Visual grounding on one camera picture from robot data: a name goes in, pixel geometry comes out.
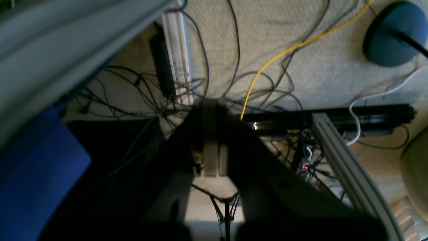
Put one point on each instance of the black aluminium frame base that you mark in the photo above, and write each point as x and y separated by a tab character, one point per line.
379	120

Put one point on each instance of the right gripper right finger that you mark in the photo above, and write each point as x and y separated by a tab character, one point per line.
276	202

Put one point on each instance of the blue panel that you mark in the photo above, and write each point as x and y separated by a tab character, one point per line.
38	169

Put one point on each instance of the dark round stand base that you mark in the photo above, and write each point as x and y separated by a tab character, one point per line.
397	35

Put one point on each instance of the aluminium frame rail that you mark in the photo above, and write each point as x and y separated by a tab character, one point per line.
357	183

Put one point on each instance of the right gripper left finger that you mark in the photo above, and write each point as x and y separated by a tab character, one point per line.
143	199

